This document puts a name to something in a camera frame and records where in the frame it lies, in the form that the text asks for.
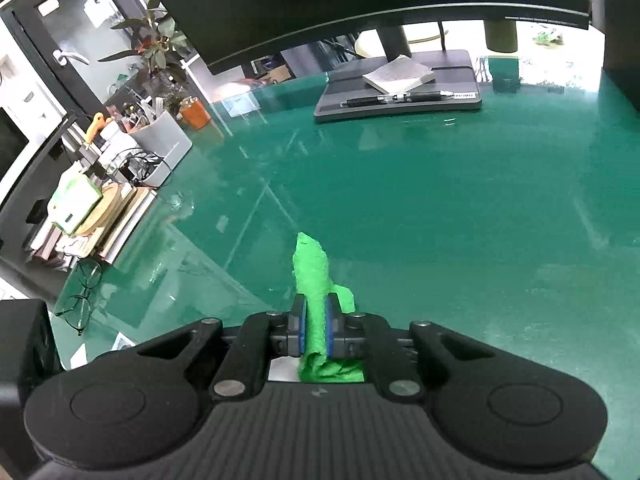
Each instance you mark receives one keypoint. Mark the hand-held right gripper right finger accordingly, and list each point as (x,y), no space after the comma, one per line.
(331,330)

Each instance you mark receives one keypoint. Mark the black pen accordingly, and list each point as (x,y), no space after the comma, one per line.
(425,96)

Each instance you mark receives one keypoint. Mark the small green white toy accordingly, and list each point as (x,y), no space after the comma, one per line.
(547,37)

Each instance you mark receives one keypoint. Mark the grey notepad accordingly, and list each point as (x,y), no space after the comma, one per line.
(400,72)

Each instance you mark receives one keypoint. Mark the stack of books and boxes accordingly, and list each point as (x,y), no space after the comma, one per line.
(131,225)

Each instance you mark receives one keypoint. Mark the round wooden board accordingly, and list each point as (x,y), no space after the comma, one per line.
(117,200)

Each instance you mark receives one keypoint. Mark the dark-leaved potted plant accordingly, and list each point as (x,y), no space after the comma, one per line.
(160,55)

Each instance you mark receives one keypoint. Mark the green microfibre cloth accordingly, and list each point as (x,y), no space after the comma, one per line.
(312,270)

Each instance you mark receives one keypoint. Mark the white desk organizer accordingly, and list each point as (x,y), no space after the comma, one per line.
(165,140)

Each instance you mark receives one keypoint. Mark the green tissue box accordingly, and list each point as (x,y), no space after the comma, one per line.
(75,195)

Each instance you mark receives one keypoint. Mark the dark framed glass door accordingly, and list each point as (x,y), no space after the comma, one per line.
(75,25)

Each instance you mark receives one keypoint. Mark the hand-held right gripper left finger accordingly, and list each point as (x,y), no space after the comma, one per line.
(300,327)

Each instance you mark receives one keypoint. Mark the dark olive cylinder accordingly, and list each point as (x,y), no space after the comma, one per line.
(500,35)

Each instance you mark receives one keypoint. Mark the black rimmed eyeglasses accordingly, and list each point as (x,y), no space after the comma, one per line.
(87,272)

